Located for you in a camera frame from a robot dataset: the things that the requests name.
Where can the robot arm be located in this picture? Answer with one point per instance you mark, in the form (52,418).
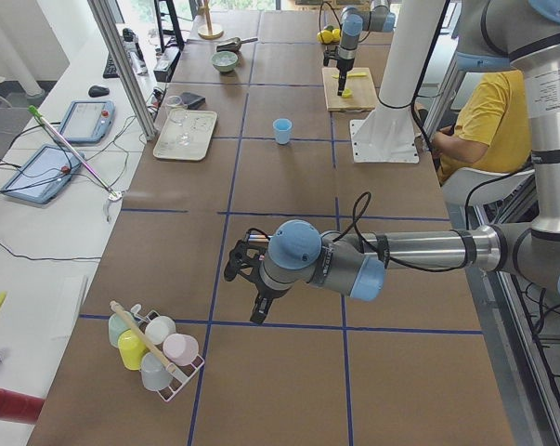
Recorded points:
(354,22)
(494,35)

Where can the yellow plastic knife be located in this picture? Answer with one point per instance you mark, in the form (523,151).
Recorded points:
(350,75)

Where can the wooden rack handle rod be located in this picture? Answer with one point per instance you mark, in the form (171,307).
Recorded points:
(169,366)

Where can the metal ice scoop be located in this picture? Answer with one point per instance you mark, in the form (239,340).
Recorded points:
(234,44)

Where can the black computer mouse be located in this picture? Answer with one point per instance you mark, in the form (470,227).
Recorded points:
(97,91)

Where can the dark grey folded cloth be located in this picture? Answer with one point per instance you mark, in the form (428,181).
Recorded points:
(192,101)

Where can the aluminium frame post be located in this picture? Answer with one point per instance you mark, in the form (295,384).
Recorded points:
(107,27)

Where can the near blue teach pendant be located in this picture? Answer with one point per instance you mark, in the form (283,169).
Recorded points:
(43,176)

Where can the cream bear print tray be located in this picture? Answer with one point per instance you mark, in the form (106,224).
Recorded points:
(200,125)

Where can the grey plastic cup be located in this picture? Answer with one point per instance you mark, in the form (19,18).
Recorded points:
(153,374)

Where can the yellow plastic cup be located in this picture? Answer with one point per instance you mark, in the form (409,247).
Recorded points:
(131,349)

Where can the black keyboard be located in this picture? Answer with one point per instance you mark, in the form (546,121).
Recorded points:
(110,70)

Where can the iridescent rod stand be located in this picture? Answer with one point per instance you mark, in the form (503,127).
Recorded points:
(113,195)

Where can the red cylinder tube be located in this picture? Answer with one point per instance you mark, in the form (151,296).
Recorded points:
(19,408)

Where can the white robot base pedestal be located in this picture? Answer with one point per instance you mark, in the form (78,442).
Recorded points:
(387,134)

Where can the white plastic cup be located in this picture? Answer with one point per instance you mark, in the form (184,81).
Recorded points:
(159,329)

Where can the wooden cutting board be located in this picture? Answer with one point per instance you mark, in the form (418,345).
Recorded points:
(359,94)

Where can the white wire cup rack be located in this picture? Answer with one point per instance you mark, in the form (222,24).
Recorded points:
(185,373)

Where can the lilac plastic cup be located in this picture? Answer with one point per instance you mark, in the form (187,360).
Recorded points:
(181,349)

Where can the wooden paper towel stand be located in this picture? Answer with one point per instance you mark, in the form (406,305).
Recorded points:
(209,30)

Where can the mint green plastic cup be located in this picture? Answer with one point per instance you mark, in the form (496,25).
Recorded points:
(116,326)

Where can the clear glass cup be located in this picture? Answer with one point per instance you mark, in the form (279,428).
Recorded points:
(178,118)

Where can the green bowl with ice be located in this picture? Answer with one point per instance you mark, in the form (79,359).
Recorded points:
(225,61)

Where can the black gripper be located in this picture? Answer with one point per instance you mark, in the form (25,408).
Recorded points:
(343,67)
(265,291)

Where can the whole yellow lemons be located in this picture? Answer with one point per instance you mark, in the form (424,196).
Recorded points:
(329,35)

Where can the far blue teach pendant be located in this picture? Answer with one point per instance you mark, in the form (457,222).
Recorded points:
(87,121)

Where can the light blue plastic cup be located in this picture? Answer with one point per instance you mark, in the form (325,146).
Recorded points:
(282,128)

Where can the blue teach pendant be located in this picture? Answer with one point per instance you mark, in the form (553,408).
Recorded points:
(87,121)
(43,176)

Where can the white chair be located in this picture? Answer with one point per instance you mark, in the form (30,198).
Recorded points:
(469,186)

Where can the person in yellow shirt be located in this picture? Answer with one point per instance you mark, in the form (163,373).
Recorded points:
(491,132)

